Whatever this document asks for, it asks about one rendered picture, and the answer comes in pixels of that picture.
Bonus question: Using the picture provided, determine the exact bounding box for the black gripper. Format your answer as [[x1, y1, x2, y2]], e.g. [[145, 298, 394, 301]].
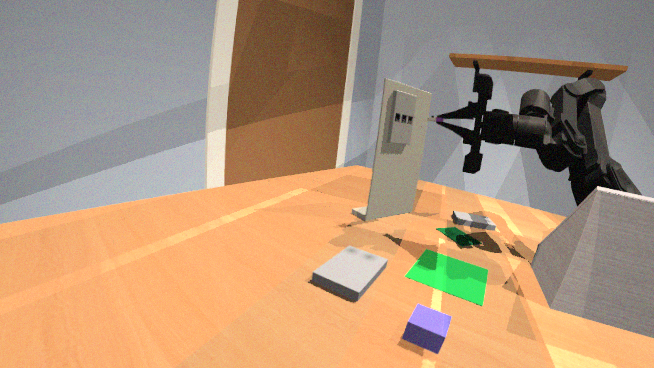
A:
[[436, 73, 519, 174]]

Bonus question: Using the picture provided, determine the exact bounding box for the beige panel with socket ports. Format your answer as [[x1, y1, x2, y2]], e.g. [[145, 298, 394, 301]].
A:
[[351, 78, 432, 221]]

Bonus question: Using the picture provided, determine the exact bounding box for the green flat square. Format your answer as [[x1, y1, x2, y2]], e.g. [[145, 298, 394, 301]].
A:
[[405, 249, 489, 306]]

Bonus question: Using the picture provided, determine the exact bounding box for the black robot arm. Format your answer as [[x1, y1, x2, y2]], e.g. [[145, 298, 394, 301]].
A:
[[514, 77, 642, 206]]

